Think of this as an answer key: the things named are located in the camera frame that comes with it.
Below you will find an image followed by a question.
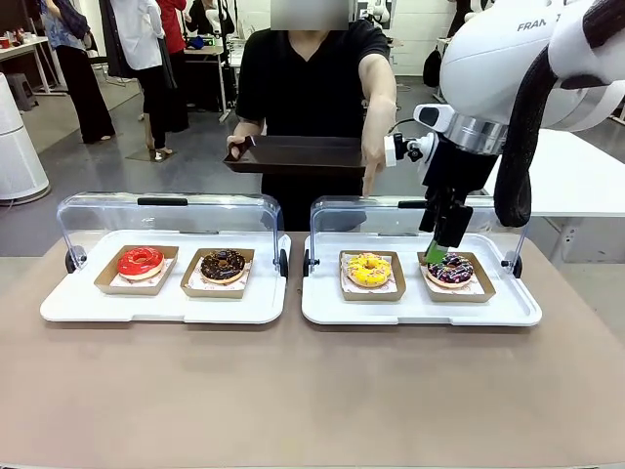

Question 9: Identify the bystander in red top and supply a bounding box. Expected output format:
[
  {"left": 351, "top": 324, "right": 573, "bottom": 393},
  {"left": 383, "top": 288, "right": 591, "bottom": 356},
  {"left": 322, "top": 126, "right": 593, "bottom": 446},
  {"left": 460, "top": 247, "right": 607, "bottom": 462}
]
[{"left": 159, "top": 0, "right": 190, "bottom": 134}]

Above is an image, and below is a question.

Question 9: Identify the background desk with clutter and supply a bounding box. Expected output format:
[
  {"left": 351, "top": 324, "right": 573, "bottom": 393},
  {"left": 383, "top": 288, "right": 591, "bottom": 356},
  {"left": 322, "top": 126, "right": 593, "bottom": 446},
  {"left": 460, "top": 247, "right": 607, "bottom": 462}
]
[{"left": 0, "top": 29, "right": 56, "bottom": 97}]

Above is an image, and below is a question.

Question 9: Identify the bystander in blue patterned top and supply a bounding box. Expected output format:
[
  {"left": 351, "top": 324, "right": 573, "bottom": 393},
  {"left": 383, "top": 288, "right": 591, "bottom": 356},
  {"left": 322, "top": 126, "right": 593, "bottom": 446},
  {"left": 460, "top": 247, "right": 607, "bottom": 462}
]
[{"left": 39, "top": 0, "right": 117, "bottom": 146}]

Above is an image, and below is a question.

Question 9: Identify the person in black shirt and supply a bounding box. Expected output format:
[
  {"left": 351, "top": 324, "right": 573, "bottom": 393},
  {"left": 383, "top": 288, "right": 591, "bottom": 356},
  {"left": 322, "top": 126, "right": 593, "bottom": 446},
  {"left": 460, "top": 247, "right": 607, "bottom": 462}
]
[{"left": 235, "top": 19, "right": 393, "bottom": 232}]

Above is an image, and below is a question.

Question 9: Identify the bystander in white shirt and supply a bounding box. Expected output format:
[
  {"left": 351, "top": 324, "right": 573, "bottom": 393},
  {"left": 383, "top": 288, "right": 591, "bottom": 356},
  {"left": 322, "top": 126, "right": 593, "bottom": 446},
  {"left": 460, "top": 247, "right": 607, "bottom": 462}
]
[{"left": 110, "top": 0, "right": 178, "bottom": 153}]

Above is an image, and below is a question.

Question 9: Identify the white display tray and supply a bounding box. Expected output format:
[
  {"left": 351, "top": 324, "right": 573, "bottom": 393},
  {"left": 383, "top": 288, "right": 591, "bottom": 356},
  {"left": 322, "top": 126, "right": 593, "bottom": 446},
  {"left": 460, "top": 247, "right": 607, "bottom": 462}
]
[
  {"left": 39, "top": 229, "right": 293, "bottom": 325},
  {"left": 301, "top": 233, "right": 544, "bottom": 327}
]

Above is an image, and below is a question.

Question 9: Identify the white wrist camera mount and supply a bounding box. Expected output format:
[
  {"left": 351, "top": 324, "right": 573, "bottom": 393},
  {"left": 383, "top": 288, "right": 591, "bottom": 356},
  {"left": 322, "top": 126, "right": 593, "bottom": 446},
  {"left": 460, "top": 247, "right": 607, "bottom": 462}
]
[{"left": 383, "top": 131, "right": 437, "bottom": 170}]

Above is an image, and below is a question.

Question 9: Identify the person's left hand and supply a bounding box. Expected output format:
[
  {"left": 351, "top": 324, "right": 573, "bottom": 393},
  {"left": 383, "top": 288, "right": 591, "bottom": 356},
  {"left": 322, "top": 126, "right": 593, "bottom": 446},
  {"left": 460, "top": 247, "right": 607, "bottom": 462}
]
[{"left": 360, "top": 130, "right": 392, "bottom": 199}]

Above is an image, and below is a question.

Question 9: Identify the grey plastic stool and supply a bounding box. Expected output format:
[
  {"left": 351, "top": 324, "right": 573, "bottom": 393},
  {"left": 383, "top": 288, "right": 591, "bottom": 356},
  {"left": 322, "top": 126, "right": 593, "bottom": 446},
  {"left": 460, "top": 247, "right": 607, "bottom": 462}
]
[{"left": 5, "top": 72, "right": 39, "bottom": 112}]

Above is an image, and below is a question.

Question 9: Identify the smiley paper under chocolate donut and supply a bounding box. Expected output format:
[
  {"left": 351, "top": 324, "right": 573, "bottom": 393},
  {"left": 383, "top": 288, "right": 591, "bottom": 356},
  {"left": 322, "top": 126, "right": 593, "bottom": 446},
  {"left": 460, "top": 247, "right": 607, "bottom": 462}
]
[{"left": 187, "top": 261, "right": 251, "bottom": 292}]

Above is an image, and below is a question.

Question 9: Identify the paper under purple donut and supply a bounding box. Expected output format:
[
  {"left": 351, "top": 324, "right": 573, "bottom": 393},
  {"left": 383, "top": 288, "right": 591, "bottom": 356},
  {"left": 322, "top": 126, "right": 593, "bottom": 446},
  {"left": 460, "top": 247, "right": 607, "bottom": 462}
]
[{"left": 422, "top": 263, "right": 486, "bottom": 296}]

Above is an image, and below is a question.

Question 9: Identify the cardboard tray of chocolate donut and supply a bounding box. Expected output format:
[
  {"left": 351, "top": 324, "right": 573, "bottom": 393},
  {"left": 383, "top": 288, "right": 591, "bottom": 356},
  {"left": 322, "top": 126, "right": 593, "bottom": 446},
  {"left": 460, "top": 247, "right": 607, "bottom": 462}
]
[{"left": 180, "top": 247, "right": 256, "bottom": 300}]

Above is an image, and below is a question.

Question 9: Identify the black backpack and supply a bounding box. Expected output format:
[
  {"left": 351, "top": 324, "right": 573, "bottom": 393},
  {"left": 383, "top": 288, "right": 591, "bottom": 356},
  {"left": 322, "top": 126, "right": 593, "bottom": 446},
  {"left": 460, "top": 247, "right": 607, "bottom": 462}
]
[{"left": 421, "top": 46, "right": 443, "bottom": 90}]

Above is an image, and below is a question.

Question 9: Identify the cardboard tray of yellow donut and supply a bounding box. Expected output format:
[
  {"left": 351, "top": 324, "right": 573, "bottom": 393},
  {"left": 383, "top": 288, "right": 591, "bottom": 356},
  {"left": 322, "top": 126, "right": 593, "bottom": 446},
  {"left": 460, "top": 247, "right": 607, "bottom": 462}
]
[{"left": 339, "top": 250, "right": 407, "bottom": 304}]

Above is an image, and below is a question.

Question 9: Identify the dark brown serving tray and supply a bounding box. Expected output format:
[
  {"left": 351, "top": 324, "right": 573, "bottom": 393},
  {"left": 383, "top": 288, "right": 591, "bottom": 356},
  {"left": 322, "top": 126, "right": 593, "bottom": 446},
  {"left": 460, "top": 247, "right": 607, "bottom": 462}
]
[{"left": 223, "top": 135, "right": 368, "bottom": 179}]

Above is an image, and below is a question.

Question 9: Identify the cardboard tray of red donut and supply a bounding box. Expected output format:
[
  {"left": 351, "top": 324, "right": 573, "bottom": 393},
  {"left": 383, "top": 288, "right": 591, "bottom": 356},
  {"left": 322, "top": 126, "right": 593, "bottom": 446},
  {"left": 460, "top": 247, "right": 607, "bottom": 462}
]
[{"left": 93, "top": 244, "right": 180, "bottom": 296}]

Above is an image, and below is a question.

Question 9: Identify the black cable sleeve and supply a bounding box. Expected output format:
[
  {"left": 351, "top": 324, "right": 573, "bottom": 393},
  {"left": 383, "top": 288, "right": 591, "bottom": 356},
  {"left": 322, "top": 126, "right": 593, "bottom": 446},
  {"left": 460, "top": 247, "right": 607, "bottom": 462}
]
[{"left": 494, "top": 46, "right": 559, "bottom": 229}]

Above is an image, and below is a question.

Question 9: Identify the red glazed donut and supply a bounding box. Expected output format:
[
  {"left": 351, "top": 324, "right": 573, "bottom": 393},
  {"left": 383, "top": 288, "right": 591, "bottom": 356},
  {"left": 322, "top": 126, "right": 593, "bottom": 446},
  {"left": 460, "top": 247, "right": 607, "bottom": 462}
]
[{"left": 116, "top": 246, "right": 166, "bottom": 281}]

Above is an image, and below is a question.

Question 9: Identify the person's right forearm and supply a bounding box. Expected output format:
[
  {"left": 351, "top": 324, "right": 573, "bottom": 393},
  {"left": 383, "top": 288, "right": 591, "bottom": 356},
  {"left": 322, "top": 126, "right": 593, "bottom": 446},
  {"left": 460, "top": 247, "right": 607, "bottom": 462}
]
[{"left": 232, "top": 118, "right": 269, "bottom": 141}]

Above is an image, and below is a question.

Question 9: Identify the background workbench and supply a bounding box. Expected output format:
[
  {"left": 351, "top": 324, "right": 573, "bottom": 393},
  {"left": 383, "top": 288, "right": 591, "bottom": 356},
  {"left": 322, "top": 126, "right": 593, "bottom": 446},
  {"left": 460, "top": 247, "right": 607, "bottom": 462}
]
[{"left": 184, "top": 33, "right": 234, "bottom": 123}]

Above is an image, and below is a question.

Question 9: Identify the person's left forearm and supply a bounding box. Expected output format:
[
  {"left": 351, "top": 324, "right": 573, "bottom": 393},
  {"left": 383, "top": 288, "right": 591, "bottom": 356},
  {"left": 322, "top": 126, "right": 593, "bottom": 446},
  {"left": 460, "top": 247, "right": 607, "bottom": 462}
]
[{"left": 358, "top": 52, "right": 397, "bottom": 136}]

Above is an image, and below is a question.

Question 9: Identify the smiley paper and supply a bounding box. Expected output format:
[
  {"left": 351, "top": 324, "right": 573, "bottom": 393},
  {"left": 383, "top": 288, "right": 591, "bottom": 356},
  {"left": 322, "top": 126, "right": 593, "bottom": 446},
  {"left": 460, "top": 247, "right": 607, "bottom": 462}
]
[
  {"left": 107, "top": 257, "right": 175, "bottom": 287},
  {"left": 187, "top": 261, "right": 251, "bottom": 292}
]

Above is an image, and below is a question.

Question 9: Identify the chocolate nut donut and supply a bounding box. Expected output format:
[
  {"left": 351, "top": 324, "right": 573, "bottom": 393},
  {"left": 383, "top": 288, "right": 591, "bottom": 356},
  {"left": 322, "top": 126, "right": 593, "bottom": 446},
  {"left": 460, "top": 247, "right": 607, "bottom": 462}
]
[{"left": 199, "top": 249, "right": 247, "bottom": 286}]

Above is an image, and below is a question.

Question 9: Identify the yellow sprinkled donut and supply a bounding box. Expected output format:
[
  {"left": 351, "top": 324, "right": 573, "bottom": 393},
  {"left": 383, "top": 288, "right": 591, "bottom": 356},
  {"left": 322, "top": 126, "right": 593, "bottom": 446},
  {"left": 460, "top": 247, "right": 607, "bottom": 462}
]
[{"left": 340, "top": 252, "right": 394, "bottom": 289}]

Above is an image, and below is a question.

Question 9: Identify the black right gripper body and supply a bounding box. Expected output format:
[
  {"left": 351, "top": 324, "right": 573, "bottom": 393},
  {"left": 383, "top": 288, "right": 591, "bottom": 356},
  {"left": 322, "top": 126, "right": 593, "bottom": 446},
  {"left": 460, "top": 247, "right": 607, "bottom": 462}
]
[{"left": 421, "top": 136, "right": 501, "bottom": 197}]

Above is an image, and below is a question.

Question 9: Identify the cardboard tray of purple donut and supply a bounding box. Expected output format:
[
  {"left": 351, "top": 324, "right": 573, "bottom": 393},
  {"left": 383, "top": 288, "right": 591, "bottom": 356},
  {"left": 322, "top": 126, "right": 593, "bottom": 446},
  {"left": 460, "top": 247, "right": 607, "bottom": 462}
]
[{"left": 417, "top": 251, "right": 497, "bottom": 304}]

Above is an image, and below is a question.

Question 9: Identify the purple sprinkled donut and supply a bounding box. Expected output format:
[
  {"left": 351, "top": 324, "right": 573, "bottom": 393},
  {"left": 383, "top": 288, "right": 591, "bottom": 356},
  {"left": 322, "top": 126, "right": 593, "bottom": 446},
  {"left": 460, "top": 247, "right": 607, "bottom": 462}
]
[{"left": 427, "top": 252, "right": 476, "bottom": 290}]

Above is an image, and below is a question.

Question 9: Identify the white air purifier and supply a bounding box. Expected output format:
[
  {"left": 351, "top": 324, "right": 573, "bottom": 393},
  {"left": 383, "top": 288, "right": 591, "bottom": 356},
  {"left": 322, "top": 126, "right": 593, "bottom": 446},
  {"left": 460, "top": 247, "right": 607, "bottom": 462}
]
[{"left": 0, "top": 71, "right": 52, "bottom": 202}]

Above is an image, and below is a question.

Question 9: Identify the white side table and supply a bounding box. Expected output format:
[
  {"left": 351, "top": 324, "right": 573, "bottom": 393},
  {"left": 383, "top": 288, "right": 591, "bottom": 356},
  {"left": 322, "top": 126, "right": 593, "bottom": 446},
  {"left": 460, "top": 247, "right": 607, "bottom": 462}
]
[{"left": 481, "top": 128, "right": 625, "bottom": 219}]

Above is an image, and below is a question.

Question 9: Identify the clear plastic display lid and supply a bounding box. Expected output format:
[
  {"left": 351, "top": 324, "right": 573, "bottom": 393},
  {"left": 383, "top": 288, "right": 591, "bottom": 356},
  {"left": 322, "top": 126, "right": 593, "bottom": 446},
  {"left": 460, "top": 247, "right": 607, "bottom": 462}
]
[
  {"left": 56, "top": 192, "right": 286, "bottom": 275},
  {"left": 310, "top": 194, "right": 531, "bottom": 276}
]

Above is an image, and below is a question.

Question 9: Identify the paper under yellow donut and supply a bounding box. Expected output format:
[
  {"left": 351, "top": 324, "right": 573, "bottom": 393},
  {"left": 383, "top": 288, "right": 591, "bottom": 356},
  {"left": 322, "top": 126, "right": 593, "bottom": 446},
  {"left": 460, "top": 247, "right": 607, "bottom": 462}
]
[{"left": 344, "top": 271, "right": 397, "bottom": 295}]

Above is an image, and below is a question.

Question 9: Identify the person's right hand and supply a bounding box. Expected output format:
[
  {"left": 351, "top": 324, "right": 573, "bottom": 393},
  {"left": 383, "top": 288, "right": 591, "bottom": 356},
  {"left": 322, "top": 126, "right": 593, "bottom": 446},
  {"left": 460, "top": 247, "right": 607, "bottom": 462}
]
[{"left": 227, "top": 135, "right": 258, "bottom": 160}]

